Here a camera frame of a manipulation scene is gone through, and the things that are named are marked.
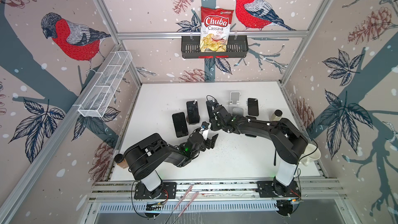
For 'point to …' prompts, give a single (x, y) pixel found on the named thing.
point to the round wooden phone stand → (237, 111)
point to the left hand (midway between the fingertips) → (215, 129)
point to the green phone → (251, 117)
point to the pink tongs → (185, 209)
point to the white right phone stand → (235, 97)
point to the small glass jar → (276, 115)
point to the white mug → (310, 148)
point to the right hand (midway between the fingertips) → (212, 121)
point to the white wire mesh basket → (96, 101)
